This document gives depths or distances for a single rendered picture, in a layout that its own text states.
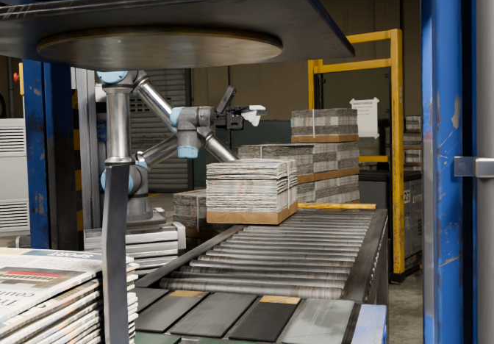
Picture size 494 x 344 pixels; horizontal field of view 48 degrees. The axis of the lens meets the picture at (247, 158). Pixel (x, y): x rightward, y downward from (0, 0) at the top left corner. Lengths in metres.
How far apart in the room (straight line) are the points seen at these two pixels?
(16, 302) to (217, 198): 1.80
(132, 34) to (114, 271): 0.37
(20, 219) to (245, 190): 0.91
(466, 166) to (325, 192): 3.14
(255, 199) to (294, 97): 7.85
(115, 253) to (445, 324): 0.28
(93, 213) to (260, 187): 0.75
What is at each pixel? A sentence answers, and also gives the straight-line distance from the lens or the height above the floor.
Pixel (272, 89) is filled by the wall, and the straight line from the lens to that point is 10.01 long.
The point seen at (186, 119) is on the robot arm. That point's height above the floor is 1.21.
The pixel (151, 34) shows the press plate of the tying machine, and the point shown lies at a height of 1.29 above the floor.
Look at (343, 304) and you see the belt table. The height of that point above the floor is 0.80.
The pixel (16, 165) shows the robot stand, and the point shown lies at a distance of 2.39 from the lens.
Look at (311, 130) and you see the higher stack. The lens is 3.83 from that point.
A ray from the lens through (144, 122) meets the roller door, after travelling 10.81.
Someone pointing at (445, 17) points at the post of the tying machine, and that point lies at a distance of 0.49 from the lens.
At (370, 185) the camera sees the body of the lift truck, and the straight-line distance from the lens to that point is 4.40.
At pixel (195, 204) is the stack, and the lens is 2.93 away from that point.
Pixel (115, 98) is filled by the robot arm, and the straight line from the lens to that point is 2.14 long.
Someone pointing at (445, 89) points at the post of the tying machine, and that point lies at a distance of 0.48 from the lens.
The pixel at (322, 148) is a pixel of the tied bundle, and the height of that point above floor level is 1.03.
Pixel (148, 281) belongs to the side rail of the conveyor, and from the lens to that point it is 1.41.
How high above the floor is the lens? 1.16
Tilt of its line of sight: 3 degrees down
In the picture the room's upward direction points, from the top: 1 degrees counter-clockwise
